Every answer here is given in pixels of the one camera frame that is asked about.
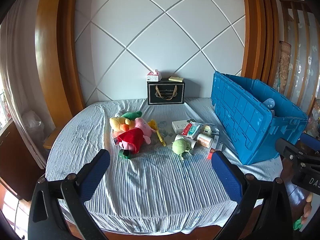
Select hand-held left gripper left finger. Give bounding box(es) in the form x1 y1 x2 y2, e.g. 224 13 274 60
28 149 111 240

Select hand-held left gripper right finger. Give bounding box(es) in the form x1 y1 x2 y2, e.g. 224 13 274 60
211 151 293 240

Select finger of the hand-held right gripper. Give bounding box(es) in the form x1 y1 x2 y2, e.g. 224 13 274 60
299 133 320 153
275 137 320 167

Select blue plastic storage crate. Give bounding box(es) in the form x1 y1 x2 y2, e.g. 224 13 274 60
211 71 308 165

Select pink pig plush red dress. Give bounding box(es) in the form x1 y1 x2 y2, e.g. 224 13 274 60
113 117 155 159

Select white box green trim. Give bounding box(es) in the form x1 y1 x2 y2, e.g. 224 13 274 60
171 119 194 134

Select yellow toy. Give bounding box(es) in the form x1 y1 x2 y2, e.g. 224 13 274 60
147 120 167 147

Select person's right hand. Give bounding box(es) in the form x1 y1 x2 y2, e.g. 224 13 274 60
301 194 314 227

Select narrow white box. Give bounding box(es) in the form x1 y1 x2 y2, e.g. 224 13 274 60
211 134 224 152

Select white bottle orange label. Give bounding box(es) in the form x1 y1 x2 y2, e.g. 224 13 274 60
196 133 213 148

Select blue smiley plush toy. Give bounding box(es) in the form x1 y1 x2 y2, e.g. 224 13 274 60
262 98 277 110

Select small yellow plush in bag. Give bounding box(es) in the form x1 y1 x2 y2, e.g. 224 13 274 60
201 123 220 135

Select green frog plush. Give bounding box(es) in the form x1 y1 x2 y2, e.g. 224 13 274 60
171 139 194 161

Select light wooden stool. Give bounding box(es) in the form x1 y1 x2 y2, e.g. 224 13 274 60
42 132 59 150

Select yellow duck plush green hat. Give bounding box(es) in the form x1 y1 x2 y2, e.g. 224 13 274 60
109 111 143 132

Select red and teal wipes packet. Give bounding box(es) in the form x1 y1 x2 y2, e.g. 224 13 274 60
181 121 203 138

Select dark wooden nightstand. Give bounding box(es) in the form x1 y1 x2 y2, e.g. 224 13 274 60
0 121 47 202

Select clear plastic bag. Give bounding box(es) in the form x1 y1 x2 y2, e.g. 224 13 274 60
22 110 45 145

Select wooden frosted glass screen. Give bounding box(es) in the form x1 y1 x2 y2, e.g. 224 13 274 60
279 0 320 115

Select pink tissue box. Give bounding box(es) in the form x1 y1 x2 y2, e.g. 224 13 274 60
146 69 162 82

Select white curtain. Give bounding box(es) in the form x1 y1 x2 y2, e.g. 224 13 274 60
0 0 50 155

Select black gift box gold handles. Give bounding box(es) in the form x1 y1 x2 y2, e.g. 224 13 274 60
147 78 185 105

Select wooden wall pillar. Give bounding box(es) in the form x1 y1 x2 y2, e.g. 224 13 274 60
35 0 87 113
240 0 280 88

